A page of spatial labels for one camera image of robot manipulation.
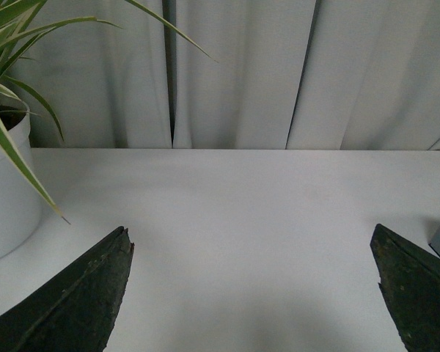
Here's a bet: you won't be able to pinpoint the white pleated curtain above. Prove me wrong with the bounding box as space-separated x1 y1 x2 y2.
13 1 440 150

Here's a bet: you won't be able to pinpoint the green striped spider plant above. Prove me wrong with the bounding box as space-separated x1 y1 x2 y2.
0 0 219 323

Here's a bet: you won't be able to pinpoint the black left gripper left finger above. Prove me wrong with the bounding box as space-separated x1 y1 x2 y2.
0 227 134 351

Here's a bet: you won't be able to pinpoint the white round plant pot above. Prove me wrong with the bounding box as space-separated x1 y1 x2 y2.
0 105 43 265

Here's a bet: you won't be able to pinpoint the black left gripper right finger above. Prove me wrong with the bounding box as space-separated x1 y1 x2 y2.
370 224 440 351

